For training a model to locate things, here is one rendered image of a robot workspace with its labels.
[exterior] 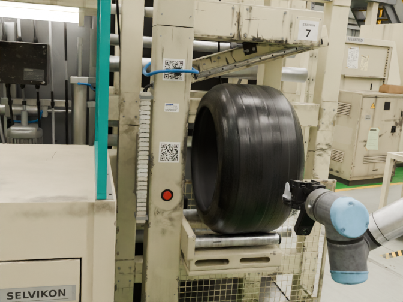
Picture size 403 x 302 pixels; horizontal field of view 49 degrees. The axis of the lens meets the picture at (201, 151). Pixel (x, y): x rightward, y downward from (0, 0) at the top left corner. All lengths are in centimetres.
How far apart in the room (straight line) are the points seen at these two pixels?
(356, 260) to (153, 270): 84
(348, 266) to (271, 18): 113
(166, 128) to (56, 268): 77
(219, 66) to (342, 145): 449
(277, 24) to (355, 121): 435
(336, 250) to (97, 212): 58
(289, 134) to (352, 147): 472
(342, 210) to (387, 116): 551
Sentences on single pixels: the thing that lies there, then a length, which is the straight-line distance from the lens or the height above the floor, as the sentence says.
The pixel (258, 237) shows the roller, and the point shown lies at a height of 91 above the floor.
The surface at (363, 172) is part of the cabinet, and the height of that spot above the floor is 17.
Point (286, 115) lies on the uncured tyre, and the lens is 157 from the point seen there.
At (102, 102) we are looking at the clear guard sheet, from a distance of 87.
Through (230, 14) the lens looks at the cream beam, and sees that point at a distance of 188.
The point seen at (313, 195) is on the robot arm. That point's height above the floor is 122.
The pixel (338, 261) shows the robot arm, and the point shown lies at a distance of 117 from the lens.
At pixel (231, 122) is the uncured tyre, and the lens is 149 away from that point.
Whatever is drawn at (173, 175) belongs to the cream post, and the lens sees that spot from 162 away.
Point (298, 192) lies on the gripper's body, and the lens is 130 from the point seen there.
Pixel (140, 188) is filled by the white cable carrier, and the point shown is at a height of 108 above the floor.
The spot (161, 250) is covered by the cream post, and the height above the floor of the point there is 85.
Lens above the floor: 156
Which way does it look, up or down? 12 degrees down
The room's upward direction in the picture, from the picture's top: 4 degrees clockwise
